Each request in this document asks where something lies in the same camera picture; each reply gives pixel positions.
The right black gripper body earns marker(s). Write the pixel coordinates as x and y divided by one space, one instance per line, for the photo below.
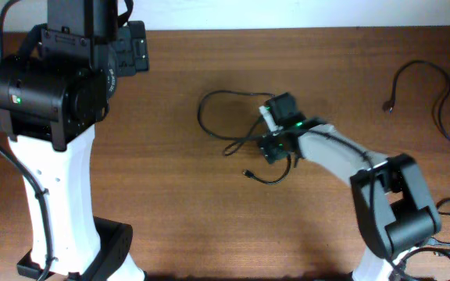
270 147

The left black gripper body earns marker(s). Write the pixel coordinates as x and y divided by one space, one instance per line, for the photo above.
132 58

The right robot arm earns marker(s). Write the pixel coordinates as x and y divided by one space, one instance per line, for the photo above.
393 205

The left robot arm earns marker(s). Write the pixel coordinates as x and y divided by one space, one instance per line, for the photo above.
53 92

